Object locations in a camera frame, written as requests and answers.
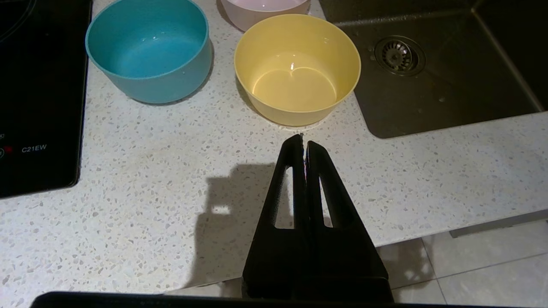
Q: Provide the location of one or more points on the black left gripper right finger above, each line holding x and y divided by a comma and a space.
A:
346, 265

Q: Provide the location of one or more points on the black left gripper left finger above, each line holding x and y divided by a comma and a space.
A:
274, 265

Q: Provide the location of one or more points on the stainless steel sink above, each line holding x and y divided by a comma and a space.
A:
449, 98

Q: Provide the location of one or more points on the metal sink drain strainer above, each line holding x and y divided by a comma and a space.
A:
398, 55

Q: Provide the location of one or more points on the yellow plastic bowl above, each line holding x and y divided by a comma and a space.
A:
295, 85

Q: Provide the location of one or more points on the blue plastic bowl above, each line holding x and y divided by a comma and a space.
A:
150, 51

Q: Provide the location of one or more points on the pink plastic bowl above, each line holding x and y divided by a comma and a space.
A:
248, 17

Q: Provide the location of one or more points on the black induction cooktop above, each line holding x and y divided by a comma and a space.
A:
38, 85

